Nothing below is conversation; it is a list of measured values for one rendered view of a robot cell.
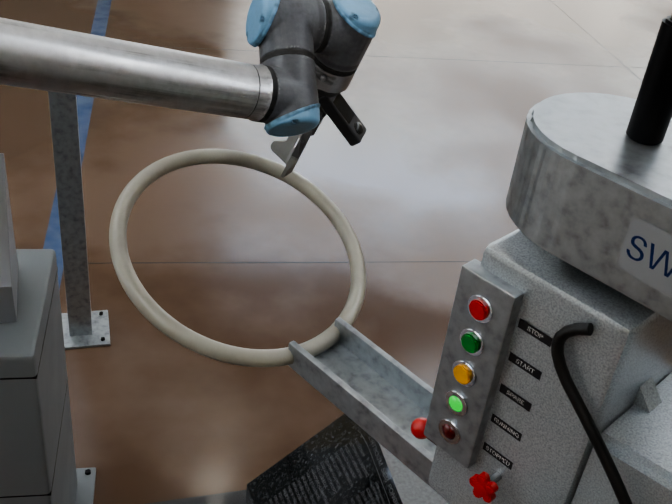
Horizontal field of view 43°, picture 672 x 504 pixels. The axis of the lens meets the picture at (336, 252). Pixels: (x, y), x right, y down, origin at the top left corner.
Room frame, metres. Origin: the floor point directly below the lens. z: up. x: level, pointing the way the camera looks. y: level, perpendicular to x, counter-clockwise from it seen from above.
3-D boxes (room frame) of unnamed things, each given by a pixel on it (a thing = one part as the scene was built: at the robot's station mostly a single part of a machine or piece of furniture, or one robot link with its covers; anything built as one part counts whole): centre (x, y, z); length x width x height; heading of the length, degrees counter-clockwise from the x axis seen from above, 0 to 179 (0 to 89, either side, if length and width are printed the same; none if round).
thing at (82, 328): (2.36, 0.89, 0.54); 0.20 x 0.20 x 1.09; 19
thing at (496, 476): (0.76, -0.23, 1.22); 0.04 x 0.04 x 0.04; 48
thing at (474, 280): (0.82, -0.19, 1.36); 0.08 x 0.03 x 0.28; 48
